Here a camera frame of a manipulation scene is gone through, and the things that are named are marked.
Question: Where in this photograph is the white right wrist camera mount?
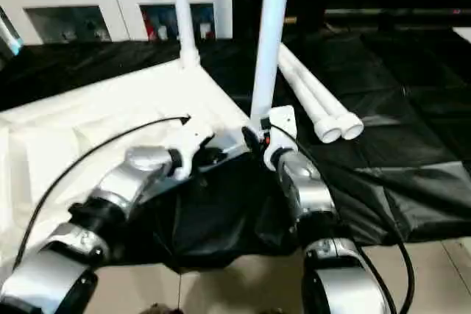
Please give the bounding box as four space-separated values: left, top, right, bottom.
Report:
262 105 300 172

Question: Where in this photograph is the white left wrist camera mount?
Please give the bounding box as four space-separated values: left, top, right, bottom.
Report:
171 121 217 179

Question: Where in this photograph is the black work surface mat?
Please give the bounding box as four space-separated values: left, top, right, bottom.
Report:
0 30 471 271

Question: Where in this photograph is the black left wrist camera cable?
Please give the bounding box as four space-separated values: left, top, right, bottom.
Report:
12 114 193 270

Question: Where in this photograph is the grey metal bar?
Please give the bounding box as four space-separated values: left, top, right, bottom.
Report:
322 7 471 24

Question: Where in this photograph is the white teal patterned roll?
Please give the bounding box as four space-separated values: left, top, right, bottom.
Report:
0 5 26 57

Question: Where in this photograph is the white plastic table leg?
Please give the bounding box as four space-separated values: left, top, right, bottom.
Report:
249 0 294 124
170 0 202 71
277 49 344 145
278 43 366 143

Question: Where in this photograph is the red item in cabinet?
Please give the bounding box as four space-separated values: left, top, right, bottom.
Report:
141 11 152 40

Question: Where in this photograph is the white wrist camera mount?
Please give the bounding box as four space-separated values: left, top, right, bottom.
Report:
171 121 217 179
262 105 300 172

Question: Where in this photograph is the white plastic table top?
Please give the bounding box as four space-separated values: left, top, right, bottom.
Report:
0 57 255 268

